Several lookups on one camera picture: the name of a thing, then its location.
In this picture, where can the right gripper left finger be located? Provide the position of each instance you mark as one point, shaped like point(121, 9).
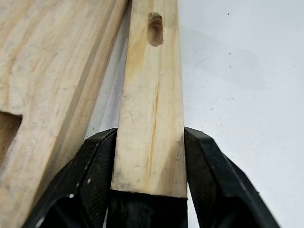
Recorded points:
point(78, 180)

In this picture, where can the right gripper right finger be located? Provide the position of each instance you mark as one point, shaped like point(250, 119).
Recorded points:
point(218, 180)

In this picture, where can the wooden leg with black cap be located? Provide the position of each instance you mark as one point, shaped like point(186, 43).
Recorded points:
point(152, 118)

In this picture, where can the wooden seat board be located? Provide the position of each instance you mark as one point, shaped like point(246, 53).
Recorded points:
point(47, 71)

